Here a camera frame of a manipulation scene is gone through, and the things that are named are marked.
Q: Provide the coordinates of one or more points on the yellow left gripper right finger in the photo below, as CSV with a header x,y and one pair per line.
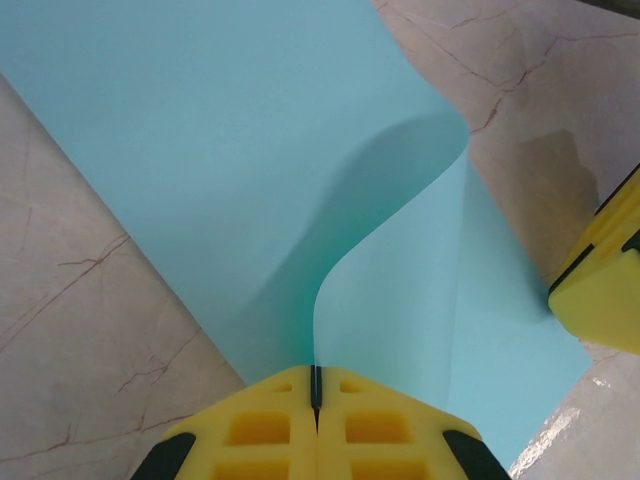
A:
x,y
380,430

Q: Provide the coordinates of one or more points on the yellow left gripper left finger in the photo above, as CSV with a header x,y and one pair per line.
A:
x,y
260,430

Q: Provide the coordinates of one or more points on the teal cloth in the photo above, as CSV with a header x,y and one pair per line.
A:
x,y
200,125

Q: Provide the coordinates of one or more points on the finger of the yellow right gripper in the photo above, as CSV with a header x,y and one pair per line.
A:
x,y
615,220
605,300

